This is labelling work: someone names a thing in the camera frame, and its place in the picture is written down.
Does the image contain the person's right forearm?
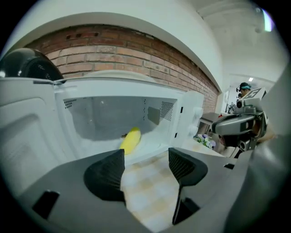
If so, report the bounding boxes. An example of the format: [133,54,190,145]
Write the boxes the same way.
[252,117,277,144]

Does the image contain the beige checkered tablecloth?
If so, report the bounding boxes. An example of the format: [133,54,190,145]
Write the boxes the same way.
[120,136,228,233]

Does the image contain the white microwave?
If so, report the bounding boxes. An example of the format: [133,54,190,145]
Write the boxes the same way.
[0,70,205,198]

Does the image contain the purple and white flowers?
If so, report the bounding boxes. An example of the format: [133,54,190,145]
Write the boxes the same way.
[193,133,216,150]

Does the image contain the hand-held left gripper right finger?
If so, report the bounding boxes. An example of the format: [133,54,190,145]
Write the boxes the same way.
[168,147,209,225]

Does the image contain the yellow corn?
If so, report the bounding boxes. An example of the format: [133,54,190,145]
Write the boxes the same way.
[119,127,142,156]

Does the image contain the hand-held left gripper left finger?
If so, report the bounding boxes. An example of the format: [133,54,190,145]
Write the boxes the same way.
[83,148,126,203]

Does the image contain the grey metal table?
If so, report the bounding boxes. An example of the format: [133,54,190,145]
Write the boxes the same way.
[198,112,225,137]

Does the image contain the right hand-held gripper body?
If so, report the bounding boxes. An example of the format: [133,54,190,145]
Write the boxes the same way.
[211,87,268,158]

